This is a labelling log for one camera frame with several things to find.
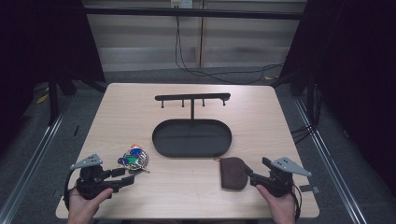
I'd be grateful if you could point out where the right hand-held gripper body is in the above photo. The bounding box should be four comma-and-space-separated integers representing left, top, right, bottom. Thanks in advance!
263, 156, 313, 198

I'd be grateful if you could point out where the bunch of keys with coloured tags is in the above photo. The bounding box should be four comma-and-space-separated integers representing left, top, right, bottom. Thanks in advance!
117, 144, 150, 175

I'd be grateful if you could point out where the long black wall cable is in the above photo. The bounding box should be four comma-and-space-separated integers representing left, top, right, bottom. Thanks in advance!
174, 15, 285, 86

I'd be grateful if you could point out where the dark curtain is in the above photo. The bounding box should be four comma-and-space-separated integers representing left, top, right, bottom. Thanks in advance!
0, 0, 106, 150
270, 0, 396, 190

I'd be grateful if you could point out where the brown zip pouch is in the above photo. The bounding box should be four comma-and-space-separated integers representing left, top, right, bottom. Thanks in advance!
214, 156, 249, 191

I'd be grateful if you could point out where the bundle of black floor cables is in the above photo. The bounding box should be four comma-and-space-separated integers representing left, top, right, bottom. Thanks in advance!
290, 83, 323, 145

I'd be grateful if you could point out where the black horizontal frame bar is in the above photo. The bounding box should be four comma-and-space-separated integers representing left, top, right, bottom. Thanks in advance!
83, 7, 305, 21

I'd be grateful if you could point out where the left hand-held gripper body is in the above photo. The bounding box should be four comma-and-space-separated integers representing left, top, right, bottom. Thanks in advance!
69, 153, 123, 201

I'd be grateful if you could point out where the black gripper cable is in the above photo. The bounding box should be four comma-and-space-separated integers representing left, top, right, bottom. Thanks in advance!
63, 169, 78, 211
290, 182, 304, 222

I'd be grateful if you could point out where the black oval tray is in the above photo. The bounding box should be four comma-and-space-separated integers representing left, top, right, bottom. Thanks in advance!
151, 92, 233, 159

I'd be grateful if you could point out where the person's right hand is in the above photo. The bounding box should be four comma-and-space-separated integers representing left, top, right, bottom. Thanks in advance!
255, 184, 297, 224

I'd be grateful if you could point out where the metal floor rail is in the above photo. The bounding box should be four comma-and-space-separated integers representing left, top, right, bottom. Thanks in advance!
0, 99, 73, 224
293, 97, 369, 224

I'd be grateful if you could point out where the black stand leg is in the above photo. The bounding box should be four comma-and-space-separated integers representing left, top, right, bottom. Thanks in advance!
47, 73, 60, 126

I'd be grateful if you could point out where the yellow scrap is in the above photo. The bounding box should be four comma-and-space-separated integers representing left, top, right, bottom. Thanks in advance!
35, 92, 50, 105

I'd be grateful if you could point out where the person's left hand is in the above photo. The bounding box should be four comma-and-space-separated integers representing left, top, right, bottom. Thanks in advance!
67, 187, 114, 224

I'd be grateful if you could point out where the grey tape strip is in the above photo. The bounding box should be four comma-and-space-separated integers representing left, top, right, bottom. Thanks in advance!
299, 185, 320, 194

